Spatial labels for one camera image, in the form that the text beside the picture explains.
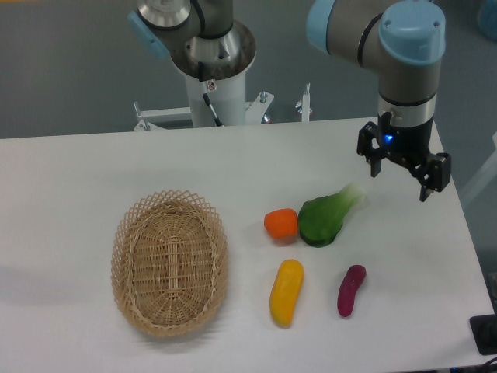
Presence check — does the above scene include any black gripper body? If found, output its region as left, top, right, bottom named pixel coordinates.
left=376, top=114, right=433, bottom=174

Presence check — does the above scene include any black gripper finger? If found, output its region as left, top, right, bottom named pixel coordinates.
left=412, top=152, right=452, bottom=202
left=356, top=121, right=391, bottom=177

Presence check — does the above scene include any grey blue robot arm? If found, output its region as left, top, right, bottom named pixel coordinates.
left=127, top=1, right=451, bottom=200

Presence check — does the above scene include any purple sweet potato toy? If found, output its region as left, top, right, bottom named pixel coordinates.
left=337, top=264, right=367, bottom=318

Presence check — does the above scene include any green bok choy toy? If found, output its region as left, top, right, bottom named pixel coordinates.
left=297, top=183, right=366, bottom=248

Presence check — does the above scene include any orange toy vegetable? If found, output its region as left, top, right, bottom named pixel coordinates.
left=263, top=208, right=298, bottom=239

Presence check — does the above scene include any yellow toy vegetable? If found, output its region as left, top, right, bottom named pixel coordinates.
left=269, top=259, right=304, bottom=329

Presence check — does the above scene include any black device at table edge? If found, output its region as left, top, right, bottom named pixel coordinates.
left=469, top=314, right=496, bottom=356

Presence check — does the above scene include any woven wicker basket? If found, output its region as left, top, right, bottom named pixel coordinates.
left=111, top=190, right=228, bottom=337

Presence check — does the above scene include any white metal base frame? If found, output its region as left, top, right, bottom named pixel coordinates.
left=133, top=82, right=314, bottom=131

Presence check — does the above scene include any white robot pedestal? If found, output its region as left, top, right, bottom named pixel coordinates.
left=184, top=72, right=245, bottom=128

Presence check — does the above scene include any black cable on pedestal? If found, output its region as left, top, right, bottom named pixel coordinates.
left=197, top=61, right=224, bottom=128

